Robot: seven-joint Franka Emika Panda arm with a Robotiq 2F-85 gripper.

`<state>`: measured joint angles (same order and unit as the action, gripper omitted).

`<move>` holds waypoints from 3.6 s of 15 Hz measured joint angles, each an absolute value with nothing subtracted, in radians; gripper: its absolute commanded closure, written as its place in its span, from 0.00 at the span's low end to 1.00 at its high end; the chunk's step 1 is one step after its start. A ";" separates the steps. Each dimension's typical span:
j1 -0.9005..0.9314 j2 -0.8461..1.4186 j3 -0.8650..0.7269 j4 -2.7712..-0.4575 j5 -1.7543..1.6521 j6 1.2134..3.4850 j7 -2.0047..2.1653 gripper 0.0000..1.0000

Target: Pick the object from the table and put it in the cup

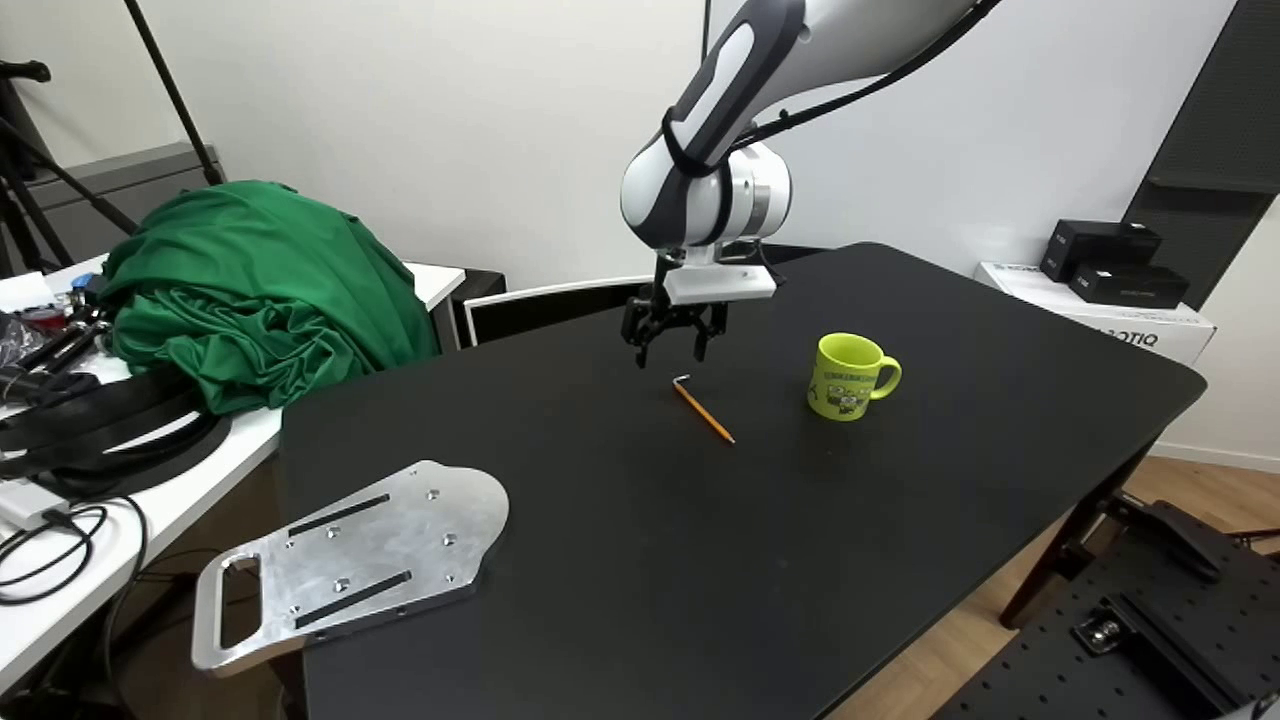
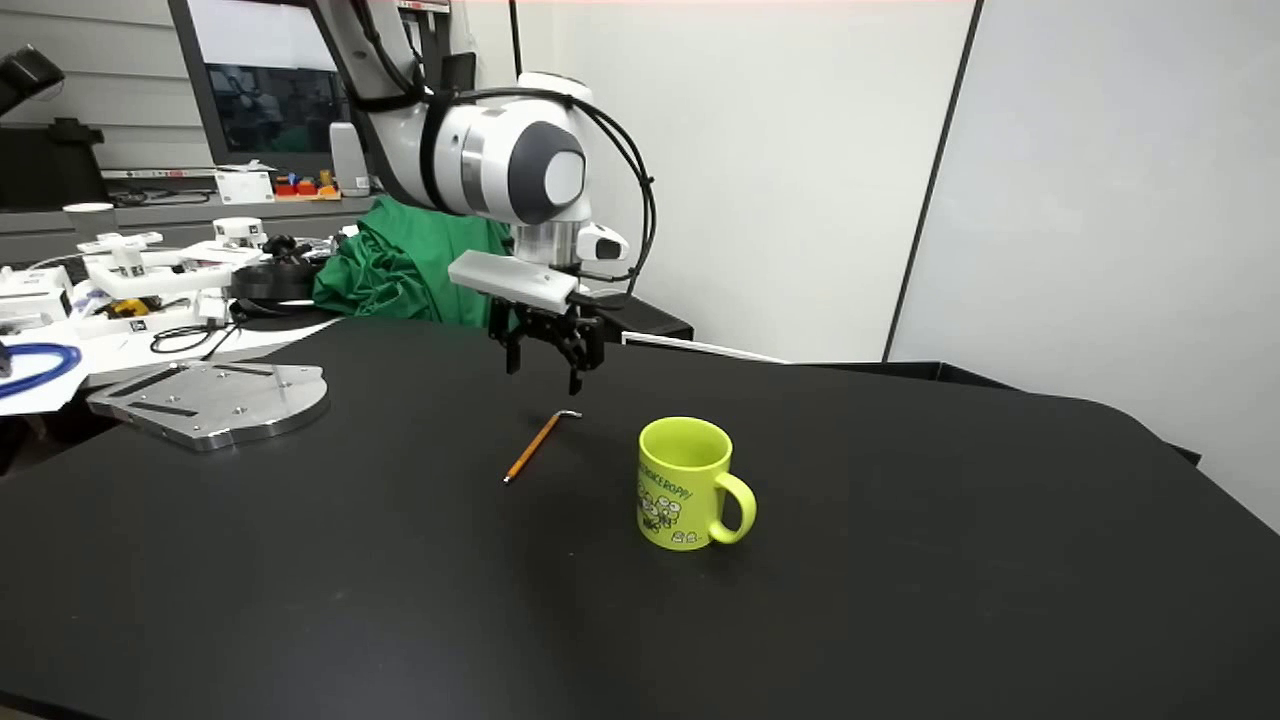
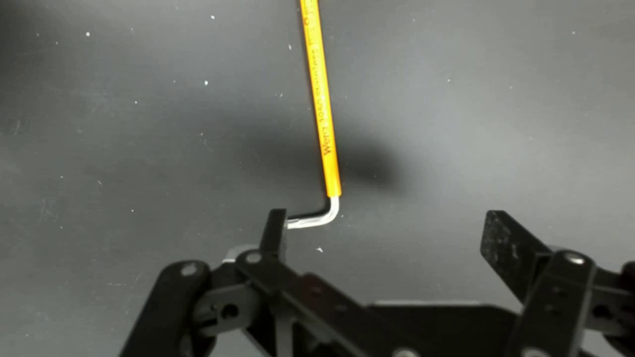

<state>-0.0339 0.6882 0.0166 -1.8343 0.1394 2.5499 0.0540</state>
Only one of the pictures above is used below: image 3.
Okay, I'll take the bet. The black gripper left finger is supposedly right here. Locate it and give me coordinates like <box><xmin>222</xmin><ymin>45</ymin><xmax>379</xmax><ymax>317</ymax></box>
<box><xmin>119</xmin><ymin>206</ymin><xmax>373</xmax><ymax>357</ymax></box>

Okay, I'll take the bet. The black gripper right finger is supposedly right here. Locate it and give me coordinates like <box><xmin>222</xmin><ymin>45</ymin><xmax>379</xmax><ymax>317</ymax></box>
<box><xmin>478</xmin><ymin>208</ymin><xmax>635</xmax><ymax>357</ymax></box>

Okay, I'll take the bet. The yellow allen key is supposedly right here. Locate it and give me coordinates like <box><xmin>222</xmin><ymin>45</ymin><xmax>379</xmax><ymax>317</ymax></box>
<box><xmin>283</xmin><ymin>0</ymin><xmax>343</xmax><ymax>232</ymax></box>

